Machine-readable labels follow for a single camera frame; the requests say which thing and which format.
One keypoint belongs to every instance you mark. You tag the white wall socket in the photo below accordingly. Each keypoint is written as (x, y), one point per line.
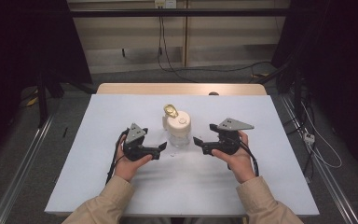
(165, 3)

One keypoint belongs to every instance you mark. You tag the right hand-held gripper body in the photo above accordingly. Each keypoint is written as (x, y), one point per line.
(230, 137)

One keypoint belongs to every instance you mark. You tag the metal floor rail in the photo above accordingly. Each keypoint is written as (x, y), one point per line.
(18, 177)
(326, 177)

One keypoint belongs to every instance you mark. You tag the small dark round object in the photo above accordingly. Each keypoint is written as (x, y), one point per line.
(213, 93)

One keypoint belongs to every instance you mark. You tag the white table board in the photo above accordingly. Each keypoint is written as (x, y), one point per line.
(199, 186)

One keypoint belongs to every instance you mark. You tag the person's left hand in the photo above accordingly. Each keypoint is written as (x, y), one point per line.
(127, 168)

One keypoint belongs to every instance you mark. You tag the black horizontal bar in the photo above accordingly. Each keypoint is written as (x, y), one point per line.
(183, 12)

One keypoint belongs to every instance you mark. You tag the person's right hand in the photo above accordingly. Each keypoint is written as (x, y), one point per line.
(242, 165)

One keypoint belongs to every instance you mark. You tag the clear jar with cream lid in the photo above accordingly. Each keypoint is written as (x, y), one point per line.
(177, 124)

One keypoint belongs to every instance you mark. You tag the dark curtain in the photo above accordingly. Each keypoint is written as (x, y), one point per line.
(21, 46)
(338, 56)

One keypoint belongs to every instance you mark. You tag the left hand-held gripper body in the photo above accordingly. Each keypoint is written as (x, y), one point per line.
(135, 133)

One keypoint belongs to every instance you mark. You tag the black metal stand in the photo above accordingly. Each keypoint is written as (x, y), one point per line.
(42, 102)

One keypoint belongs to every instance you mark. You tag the small black stick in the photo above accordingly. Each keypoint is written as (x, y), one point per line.
(65, 132)

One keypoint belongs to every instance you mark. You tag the wooden table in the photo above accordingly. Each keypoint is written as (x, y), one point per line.
(167, 88)

